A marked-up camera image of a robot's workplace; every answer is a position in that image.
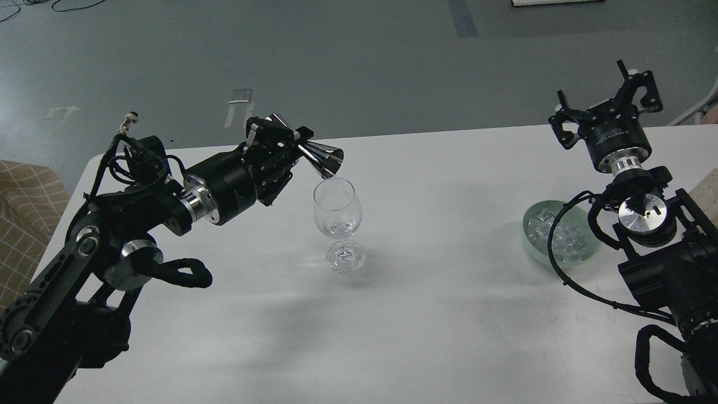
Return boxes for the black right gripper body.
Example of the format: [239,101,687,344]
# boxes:
[581,102,653,172]

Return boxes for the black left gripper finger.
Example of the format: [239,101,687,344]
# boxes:
[258,145,300,206]
[245,117,297,149]

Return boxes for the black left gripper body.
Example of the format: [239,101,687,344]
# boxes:
[185,143,264,226]

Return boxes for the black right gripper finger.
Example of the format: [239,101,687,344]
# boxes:
[612,59,664,116]
[549,90,592,149]

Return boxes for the steel double jigger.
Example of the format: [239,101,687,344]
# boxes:
[266,113,344,180]

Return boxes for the clear ice cubes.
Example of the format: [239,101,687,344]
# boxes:
[525,207,590,263]

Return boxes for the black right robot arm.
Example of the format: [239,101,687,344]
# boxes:
[547,61,717,403]

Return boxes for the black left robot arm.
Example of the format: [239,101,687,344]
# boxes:
[2,112,314,403]

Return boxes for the clear wine glass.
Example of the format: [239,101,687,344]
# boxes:
[313,177,365,274]

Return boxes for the beige foam block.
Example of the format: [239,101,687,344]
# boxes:
[689,168,717,227]

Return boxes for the green bowl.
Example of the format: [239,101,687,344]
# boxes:
[522,200,602,268]

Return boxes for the white board on floor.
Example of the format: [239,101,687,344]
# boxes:
[510,0,602,7]

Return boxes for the beige checkered sofa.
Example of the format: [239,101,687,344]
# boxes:
[1,160,69,310]

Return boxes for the white chair frame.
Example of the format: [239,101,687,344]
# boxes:
[667,77,717,126]

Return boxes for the black floor cables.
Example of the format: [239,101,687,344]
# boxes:
[0,0,106,22]

